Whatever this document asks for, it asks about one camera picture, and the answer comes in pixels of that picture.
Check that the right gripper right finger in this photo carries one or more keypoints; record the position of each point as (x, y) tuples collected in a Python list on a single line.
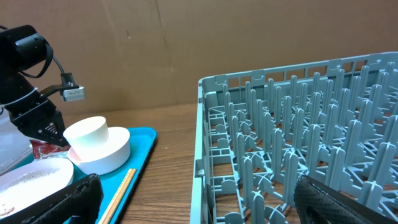
[(317, 203)]

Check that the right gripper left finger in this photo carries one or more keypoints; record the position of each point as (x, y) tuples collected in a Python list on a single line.
[(77, 203)]

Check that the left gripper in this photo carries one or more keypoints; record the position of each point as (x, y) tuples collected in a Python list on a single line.
[(37, 117)]

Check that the red snack wrapper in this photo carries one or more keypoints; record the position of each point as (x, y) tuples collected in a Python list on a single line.
[(44, 150)]

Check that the white cup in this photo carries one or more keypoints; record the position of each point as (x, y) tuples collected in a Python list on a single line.
[(87, 134)]

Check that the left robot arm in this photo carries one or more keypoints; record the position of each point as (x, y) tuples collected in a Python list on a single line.
[(25, 53)]

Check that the clear plastic waste bin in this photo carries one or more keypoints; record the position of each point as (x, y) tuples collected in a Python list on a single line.
[(15, 146)]

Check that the grey dishwasher rack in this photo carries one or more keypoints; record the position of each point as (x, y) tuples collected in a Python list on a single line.
[(257, 131)]

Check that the left wooden chopstick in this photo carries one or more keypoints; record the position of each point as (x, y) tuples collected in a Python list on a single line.
[(116, 199)]

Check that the wooden chopstick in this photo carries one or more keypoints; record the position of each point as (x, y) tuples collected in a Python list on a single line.
[(116, 199), (122, 194)]

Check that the large white plate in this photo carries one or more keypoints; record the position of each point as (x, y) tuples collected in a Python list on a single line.
[(26, 185)]

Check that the right wooden chopstick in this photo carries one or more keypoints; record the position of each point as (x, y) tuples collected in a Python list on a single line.
[(122, 194)]

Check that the teal serving tray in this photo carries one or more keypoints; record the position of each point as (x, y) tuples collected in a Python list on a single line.
[(120, 184)]

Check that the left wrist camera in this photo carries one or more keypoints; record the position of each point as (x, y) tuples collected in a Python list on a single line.
[(74, 94)]

